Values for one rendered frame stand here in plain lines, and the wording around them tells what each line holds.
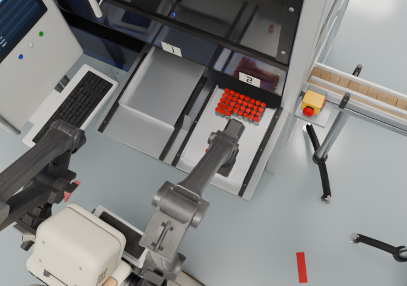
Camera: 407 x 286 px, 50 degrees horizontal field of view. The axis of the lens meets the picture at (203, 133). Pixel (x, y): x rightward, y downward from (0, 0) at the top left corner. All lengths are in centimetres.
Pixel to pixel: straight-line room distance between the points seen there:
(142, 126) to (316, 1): 91
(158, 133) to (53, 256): 73
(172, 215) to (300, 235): 171
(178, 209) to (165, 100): 98
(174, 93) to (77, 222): 79
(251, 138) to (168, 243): 91
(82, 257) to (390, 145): 207
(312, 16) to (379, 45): 188
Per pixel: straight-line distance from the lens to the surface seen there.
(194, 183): 97
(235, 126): 131
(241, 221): 255
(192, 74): 187
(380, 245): 253
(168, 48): 178
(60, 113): 199
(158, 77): 188
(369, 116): 184
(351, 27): 315
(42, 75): 197
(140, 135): 179
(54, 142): 126
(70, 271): 124
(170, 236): 91
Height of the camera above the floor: 251
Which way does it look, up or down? 68 degrees down
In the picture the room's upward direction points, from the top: 10 degrees counter-clockwise
